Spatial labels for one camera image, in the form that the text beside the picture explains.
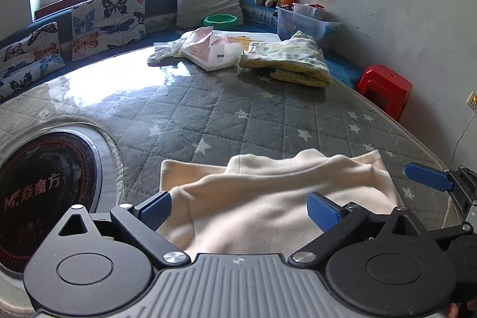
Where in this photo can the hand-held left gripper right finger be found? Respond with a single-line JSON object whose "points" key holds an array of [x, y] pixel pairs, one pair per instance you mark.
{"points": [[322, 210]]}

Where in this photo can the clear plastic storage box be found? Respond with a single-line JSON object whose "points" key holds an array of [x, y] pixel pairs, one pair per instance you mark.
{"points": [[302, 25]]}

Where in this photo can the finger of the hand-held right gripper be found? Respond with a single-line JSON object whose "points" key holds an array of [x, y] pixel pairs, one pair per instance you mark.
{"points": [[428, 176]]}

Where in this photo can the grey cushion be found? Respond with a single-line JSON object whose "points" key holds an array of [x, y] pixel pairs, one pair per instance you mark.
{"points": [[205, 1]]}

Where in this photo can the red plastic stool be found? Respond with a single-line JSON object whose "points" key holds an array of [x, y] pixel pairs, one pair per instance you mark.
{"points": [[384, 79]]}

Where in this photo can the folded yellow floral garment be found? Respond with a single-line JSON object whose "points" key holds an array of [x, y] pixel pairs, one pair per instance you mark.
{"points": [[287, 57]]}

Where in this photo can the upright butterfly print cushion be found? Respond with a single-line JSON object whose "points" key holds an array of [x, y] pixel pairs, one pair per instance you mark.
{"points": [[108, 23]]}

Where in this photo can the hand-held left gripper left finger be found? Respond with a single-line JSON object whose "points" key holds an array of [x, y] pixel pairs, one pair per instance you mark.
{"points": [[156, 210]]}

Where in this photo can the wall socket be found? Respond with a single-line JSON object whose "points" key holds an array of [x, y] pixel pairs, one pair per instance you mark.
{"points": [[472, 100]]}

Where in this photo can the white and yellow printed cloth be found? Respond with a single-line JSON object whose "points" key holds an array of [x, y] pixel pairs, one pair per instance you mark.
{"points": [[253, 36]]}

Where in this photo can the cream garment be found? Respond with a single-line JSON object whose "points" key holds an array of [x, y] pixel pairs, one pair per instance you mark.
{"points": [[261, 198]]}

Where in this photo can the slumped butterfly print cushion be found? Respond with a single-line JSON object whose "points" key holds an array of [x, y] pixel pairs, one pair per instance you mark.
{"points": [[29, 57]]}

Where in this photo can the pink and white plastic bag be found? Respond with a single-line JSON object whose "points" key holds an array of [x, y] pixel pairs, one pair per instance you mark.
{"points": [[208, 49]]}

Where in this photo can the round black induction cooker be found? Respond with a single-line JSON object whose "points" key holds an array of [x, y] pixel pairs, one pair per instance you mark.
{"points": [[44, 191]]}

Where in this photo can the green bowl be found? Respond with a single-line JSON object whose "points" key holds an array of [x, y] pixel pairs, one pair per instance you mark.
{"points": [[220, 20]]}

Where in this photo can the grey quilted star table cover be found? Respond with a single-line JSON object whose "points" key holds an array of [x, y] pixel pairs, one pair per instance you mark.
{"points": [[223, 109]]}

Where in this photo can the orange plush toy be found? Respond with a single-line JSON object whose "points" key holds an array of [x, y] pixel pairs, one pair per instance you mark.
{"points": [[289, 0]]}

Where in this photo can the clear white plastic bag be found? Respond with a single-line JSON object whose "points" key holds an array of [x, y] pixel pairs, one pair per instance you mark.
{"points": [[162, 53]]}

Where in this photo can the small white plastic container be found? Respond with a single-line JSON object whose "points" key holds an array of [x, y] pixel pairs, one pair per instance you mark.
{"points": [[307, 10]]}

